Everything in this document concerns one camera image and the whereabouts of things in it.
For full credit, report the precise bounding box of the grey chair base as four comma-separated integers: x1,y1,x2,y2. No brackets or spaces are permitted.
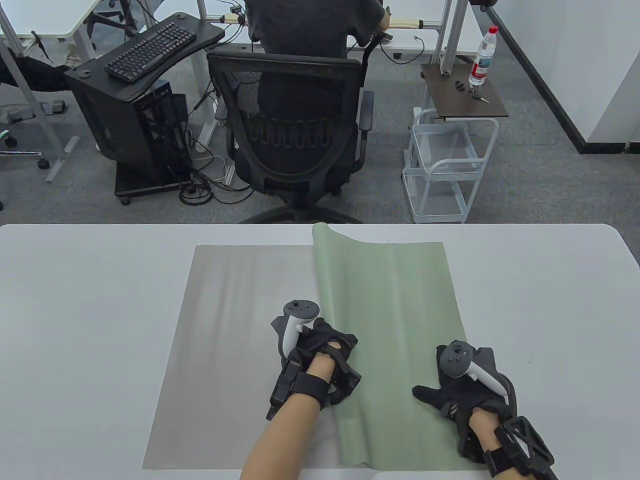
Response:
0,129,51,169

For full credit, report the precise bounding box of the person's right hand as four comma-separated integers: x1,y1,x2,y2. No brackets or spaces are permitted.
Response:
412,346,514,454

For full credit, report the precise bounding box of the black keyboard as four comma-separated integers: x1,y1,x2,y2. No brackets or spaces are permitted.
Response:
104,22,198,83

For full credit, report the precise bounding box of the bundle of black floor cables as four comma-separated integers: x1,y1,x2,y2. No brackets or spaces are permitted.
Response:
177,127,256,206

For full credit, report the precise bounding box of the grey metal frame leg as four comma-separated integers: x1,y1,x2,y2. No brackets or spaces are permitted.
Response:
0,5,81,183
432,0,468,76

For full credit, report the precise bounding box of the white desk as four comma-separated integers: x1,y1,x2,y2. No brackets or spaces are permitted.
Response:
0,0,103,41
200,0,483,57

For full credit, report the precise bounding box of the grey desk mat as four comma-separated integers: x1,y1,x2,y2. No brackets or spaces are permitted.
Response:
142,243,346,471

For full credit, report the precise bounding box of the green desk mat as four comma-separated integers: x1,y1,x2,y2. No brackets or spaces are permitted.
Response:
312,222,488,471

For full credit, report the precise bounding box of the beige padded bar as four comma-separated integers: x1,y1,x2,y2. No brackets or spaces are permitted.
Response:
220,14,426,31

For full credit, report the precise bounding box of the black chair base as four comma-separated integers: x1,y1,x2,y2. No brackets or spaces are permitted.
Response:
87,0,151,38

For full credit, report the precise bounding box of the clear water bottle red cap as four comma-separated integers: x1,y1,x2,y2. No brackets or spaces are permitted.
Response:
468,25,500,87

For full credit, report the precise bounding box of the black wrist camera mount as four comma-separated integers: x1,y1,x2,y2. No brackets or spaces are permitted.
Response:
265,357,363,421
482,415,558,480

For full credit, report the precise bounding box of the person's left hand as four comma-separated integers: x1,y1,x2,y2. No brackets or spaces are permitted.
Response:
292,319,360,407

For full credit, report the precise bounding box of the white and grey controller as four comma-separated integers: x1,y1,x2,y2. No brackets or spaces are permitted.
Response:
437,340,511,396
282,299,321,358

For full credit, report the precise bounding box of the person's left forearm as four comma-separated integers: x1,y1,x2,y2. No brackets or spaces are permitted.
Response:
240,395,331,480

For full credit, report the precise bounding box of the white wire trolley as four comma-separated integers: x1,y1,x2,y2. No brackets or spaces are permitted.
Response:
402,107,500,224

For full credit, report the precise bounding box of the black mesh office chair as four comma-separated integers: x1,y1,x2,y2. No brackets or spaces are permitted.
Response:
206,50,376,224

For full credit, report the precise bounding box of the black computer tower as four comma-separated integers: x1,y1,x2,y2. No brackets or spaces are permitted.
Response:
67,75,193,187

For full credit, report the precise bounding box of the grey foot pedal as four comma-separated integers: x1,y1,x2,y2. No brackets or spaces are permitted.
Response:
7,100,68,122

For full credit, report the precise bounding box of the black computer cart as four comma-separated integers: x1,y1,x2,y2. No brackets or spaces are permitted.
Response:
65,12,227,206

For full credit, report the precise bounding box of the brown side table top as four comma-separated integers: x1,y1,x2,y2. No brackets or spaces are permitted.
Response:
420,62,510,121

